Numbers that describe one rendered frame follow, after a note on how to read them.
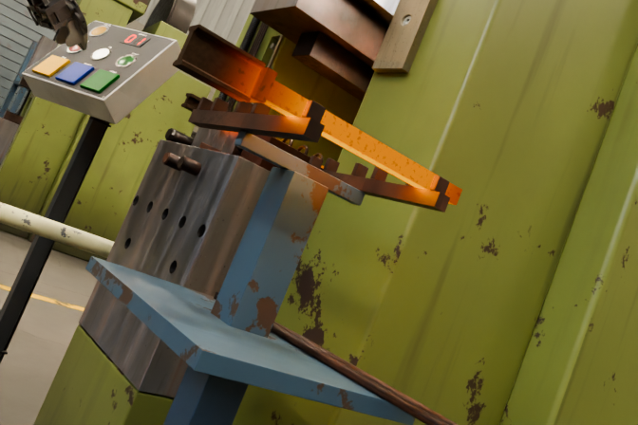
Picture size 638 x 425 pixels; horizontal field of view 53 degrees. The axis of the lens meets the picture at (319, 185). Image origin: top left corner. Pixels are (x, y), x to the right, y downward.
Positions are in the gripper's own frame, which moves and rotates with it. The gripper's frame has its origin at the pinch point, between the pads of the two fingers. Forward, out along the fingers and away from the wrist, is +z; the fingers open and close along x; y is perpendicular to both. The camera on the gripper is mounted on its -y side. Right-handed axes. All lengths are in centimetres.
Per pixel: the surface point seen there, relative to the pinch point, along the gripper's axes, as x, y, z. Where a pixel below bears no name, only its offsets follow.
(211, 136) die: 42.4, 6.2, 11.3
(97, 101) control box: 3.9, 6.3, 12.4
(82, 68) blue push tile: -8.8, -1.0, 10.3
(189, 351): 99, 60, -24
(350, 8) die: 59, -30, -2
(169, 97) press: -304, -228, 267
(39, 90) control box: -22.1, 6.3, 15.7
